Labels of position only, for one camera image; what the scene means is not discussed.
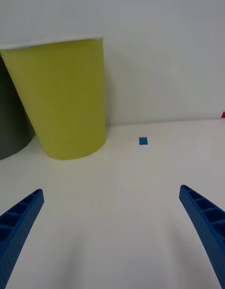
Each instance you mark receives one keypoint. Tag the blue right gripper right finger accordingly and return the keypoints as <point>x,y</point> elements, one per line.
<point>208,223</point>

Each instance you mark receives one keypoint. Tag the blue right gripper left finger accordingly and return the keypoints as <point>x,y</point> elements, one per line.
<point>18,225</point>

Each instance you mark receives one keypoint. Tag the grey plastic waste bin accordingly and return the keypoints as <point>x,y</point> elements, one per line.
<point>12,120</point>

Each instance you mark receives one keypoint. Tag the yellow-green plastic waste bin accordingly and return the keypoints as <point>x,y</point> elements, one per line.
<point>63,99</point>

